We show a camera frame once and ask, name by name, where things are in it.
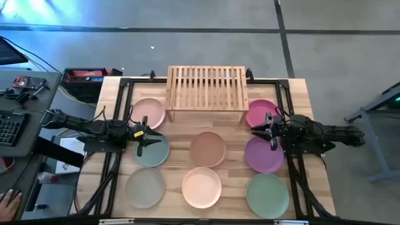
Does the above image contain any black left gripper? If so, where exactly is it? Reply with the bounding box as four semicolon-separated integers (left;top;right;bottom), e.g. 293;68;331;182
124;116;164;158

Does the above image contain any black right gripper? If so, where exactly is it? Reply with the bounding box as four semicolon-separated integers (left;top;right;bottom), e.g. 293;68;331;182
250;111;290;151

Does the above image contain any teal plate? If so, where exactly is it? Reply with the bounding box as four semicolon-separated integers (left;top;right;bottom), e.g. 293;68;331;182
132;132;171;168

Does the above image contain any magenta plate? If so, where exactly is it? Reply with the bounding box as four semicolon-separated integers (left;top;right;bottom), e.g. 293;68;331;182
245;99;280;128

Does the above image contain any purple plate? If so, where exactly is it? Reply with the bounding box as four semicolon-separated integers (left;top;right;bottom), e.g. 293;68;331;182
244;136;285;174

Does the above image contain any light pink plate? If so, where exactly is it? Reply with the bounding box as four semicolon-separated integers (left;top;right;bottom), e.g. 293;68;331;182
129;97;166;131

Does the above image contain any terracotta plate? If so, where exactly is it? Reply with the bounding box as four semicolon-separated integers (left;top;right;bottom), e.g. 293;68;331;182
189;131;227;169

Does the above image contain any green plate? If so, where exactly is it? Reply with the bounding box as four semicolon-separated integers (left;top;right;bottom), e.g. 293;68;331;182
246;172;290;219

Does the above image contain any wooden slatted shelf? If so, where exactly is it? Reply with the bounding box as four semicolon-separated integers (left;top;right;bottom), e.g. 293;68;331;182
164;65;250;124

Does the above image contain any grey plate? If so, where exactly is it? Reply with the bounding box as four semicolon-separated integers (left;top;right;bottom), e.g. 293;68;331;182
125;167;166;209

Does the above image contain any peach plate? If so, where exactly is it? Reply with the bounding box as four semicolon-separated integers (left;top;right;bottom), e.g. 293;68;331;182
181;166;223;209

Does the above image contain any white paper sheet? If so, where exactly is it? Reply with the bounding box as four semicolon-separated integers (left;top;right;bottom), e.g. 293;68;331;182
55;137;87;175

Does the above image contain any red black power station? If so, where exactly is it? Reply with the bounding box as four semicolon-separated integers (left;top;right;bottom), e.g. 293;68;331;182
61;67;123;104

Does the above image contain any black beam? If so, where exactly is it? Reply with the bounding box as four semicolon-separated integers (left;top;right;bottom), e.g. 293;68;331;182
32;136;85;168

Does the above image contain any grey desk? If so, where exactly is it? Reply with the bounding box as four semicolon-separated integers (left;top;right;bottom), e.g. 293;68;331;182
0;69;63;219

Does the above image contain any clear bottle red cap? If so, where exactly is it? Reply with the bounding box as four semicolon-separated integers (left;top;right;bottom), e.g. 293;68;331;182
36;171;59;184

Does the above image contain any black adapter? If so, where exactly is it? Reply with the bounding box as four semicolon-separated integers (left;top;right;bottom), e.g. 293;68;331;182
14;86;45;106

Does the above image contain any red phone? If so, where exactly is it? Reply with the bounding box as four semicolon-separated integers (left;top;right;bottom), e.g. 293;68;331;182
11;75;48;91

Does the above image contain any black keyboard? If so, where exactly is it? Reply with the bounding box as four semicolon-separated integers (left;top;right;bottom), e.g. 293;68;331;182
0;109;31;147

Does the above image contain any person's hand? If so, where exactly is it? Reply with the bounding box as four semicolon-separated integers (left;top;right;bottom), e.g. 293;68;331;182
0;189;23;222

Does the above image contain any black monitor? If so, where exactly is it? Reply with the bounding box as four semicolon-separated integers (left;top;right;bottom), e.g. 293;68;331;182
0;36;29;66

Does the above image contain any black aluminium frame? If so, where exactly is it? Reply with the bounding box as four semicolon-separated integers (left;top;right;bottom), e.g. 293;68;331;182
67;77;338;220

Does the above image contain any black cable bundle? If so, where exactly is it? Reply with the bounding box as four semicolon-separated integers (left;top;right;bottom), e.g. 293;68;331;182
73;151;121;216
287;154;337;219

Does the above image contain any silver metal bracket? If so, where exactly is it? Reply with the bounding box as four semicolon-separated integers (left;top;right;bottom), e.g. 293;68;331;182
274;219;309;225
99;218;135;225

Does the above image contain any grey table frame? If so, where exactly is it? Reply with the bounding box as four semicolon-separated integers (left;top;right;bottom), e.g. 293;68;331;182
343;81;400;182

